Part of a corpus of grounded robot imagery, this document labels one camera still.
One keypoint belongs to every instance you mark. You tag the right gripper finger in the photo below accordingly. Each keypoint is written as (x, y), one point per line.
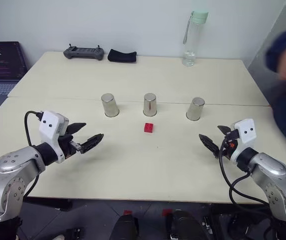
(210, 145)
(224, 130)

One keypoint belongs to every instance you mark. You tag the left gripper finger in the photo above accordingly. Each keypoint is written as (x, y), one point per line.
(91, 142)
(76, 127)

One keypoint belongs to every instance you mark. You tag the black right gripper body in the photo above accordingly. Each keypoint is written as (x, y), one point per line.
(229, 147)

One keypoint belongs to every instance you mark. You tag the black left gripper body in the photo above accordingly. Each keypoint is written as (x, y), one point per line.
(68, 146)

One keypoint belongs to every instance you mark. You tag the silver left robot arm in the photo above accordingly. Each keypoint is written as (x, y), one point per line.
(13, 172)

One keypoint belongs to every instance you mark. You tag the person's blue-sleeved forearm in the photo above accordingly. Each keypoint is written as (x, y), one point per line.
(285, 42)

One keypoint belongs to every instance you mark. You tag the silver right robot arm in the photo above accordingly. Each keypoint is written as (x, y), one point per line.
(273, 175)

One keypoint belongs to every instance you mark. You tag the steel cup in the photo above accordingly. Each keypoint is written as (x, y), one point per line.
(195, 110)
(110, 106)
(150, 106)

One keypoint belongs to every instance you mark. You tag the red toy brick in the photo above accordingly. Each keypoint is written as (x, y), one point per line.
(149, 128)

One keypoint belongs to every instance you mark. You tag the grey remote controller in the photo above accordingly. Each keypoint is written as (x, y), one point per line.
(84, 53)

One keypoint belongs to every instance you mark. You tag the black folded cloth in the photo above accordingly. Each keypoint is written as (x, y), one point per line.
(122, 56)

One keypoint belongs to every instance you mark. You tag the dark rounded shape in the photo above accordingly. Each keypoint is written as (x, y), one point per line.
(185, 226)
(126, 227)

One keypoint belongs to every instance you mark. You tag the clear bottle with green lid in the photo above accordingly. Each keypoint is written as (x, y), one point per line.
(192, 42)

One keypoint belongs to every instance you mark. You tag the open laptop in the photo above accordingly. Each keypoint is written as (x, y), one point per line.
(0, 65)

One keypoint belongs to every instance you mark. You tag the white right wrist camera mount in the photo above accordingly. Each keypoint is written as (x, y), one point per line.
(246, 132)

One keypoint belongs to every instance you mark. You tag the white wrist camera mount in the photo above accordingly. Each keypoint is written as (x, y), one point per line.
(48, 125)
(246, 132)

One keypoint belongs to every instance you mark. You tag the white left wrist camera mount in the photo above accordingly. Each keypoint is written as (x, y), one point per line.
(48, 125)

